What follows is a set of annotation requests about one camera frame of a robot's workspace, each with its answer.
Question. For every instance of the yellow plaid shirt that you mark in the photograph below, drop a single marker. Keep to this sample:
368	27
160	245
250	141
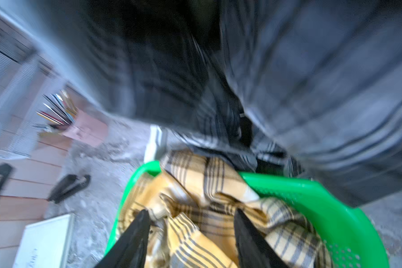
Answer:
192	203

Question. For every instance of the metal clothes rack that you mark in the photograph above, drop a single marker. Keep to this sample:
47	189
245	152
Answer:
157	144

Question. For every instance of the green plastic basket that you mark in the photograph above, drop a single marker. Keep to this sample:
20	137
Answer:
348	235

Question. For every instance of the black stapler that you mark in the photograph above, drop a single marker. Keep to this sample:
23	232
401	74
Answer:
68	186

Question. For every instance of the grey plaid shirt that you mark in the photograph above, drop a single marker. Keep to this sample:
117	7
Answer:
138	59
323	80

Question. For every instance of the white booklet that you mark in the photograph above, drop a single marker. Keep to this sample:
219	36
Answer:
46	244

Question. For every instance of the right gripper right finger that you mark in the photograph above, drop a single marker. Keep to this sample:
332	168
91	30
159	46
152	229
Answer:
253	250

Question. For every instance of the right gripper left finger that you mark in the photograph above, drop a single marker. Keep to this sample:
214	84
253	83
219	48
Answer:
131	248

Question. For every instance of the pink pencil cup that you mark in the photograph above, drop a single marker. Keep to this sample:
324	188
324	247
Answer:
64	118

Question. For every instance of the white wire mesh shelf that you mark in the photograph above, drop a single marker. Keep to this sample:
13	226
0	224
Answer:
25	79

